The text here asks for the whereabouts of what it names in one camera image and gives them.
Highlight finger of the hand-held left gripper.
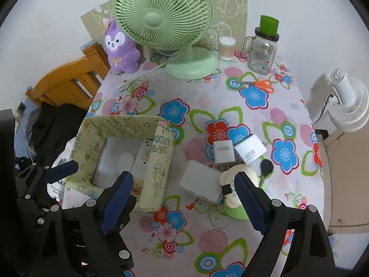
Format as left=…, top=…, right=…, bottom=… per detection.
left=17, top=161, right=79, bottom=228

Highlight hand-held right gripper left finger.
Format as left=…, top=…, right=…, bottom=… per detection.
left=37, top=171, right=137, bottom=277

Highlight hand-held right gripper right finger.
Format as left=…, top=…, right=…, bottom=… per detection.
left=233, top=172, right=336, bottom=277

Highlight cream round pouch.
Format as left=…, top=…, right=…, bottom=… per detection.
left=220, top=164, right=260, bottom=208

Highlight large white charger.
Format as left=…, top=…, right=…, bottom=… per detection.
left=233, top=134, right=267, bottom=165

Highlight yellow printed fabric storage box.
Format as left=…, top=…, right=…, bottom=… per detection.
left=66, top=115, right=175, bottom=212

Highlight green round object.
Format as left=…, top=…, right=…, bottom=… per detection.
left=224, top=203, right=249, bottom=220

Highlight white printed plastic bag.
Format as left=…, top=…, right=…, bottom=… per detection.
left=48, top=147, right=72, bottom=205

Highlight black car key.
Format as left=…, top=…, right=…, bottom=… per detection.
left=258, top=159, right=274, bottom=188

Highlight black clothing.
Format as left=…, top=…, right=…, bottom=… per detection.
left=30, top=101, right=90, bottom=168

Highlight flat white box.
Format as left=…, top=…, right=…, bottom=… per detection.
left=179, top=161, right=225, bottom=204

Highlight small grey-white charger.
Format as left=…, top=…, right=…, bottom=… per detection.
left=213, top=140, right=235, bottom=168

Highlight wooden chair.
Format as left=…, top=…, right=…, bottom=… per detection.
left=24, top=42, right=111, bottom=111

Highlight purple plush toy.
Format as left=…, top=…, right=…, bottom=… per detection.
left=101, top=18, right=142, bottom=75

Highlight white circulation fan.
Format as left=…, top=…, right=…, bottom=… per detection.
left=329, top=67, right=369, bottom=133

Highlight glass jar mug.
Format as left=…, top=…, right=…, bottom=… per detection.
left=243, top=27, right=280, bottom=73

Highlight cotton swab container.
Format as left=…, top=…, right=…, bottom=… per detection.
left=218, top=36, right=237, bottom=62

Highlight green desk fan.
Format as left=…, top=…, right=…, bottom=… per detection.
left=114, top=0, right=221, bottom=80

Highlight green plastic cup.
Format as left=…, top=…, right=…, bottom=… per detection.
left=259, top=15, right=280, bottom=36

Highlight orange handled scissors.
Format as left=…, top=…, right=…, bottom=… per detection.
left=234, top=79, right=274, bottom=93

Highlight black fan cable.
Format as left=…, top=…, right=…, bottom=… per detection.
left=313, top=94, right=336, bottom=123

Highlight white fan power cable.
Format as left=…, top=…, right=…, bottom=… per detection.
left=119, top=60, right=169, bottom=93

